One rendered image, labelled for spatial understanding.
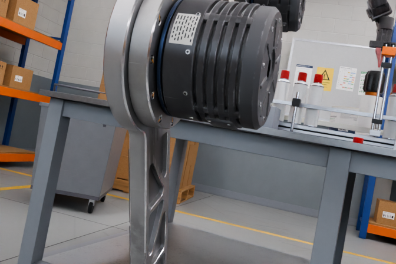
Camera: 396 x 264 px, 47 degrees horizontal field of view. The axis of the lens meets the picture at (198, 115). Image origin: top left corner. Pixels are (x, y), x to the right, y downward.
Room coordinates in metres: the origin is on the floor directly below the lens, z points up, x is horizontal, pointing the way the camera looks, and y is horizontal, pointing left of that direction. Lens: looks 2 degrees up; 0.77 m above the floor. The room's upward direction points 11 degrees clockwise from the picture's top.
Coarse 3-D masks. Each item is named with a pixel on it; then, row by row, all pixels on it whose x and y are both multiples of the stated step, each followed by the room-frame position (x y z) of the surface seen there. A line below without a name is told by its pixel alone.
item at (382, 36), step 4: (380, 32) 1.81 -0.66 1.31; (384, 32) 1.80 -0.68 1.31; (388, 32) 1.79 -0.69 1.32; (380, 36) 1.80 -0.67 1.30; (384, 36) 1.79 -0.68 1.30; (388, 36) 1.79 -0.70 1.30; (376, 40) 1.82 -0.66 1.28; (380, 40) 1.80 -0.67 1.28; (384, 40) 1.79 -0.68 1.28; (388, 40) 1.80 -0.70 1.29; (384, 44) 1.79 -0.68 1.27; (392, 44) 1.78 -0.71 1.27
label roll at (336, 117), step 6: (342, 108) 2.08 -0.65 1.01; (348, 108) 2.06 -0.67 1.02; (354, 108) 2.05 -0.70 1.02; (336, 114) 2.10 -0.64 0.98; (342, 114) 2.08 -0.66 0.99; (348, 114) 2.06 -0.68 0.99; (330, 120) 2.15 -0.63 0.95; (336, 120) 2.10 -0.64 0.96; (342, 120) 2.07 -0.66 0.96; (348, 120) 2.06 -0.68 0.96; (354, 120) 2.05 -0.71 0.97; (348, 132) 2.05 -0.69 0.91; (354, 132) 2.05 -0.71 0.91
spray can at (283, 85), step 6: (282, 72) 1.77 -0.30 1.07; (288, 72) 1.76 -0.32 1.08; (282, 78) 1.76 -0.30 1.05; (288, 78) 1.77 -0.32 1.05; (282, 84) 1.75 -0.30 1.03; (288, 84) 1.76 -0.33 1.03; (276, 90) 1.77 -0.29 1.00; (282, 90) 1.75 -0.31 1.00; (288, 90) 1.76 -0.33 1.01; (276, 96) 1.76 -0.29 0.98; (282, 96) 1.75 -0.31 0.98; (282, 108) 1.75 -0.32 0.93; (282, 114) 1.76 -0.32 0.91; (282, 120) 1.76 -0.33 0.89
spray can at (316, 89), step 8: (320, 80) 1.71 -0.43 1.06; (312, 88) 1.71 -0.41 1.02; (320, 88) 1.70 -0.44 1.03; (312, 96) 1.71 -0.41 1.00; (320, 96) 1.70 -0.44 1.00; (312, 104) 1.70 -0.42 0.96; (320, 104) 1.71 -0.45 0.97; (312, 112) 1.70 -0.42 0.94; (304, 120) 1.73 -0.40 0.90; (312, 120) 1.70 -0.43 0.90
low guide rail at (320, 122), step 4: (284, 116) 1.80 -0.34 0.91; (288, 116) 1.79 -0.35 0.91; (320, 120) 1.75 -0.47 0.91; (320, 124) 1.75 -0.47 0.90; (324, 124) 1.74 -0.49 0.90; (328, 124) 1.74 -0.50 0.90; (332, 124) 1.73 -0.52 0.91; (336, 124) 1.72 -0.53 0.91; (340, 124) 1.72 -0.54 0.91; (344, 124) 1.71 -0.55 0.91; (340, 128) 1.73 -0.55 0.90; (344, 128) 1.71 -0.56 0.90; (348, 128) 1.71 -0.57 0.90; (352, 128) 1.70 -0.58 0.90; (356, 128) 1.70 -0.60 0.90; (360, 128) 1.69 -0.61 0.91; (364, 128) 1.69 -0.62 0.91; (368, 128) 1.68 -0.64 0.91; (364, 132) 1.69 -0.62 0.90; (368, 132) 1.68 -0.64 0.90
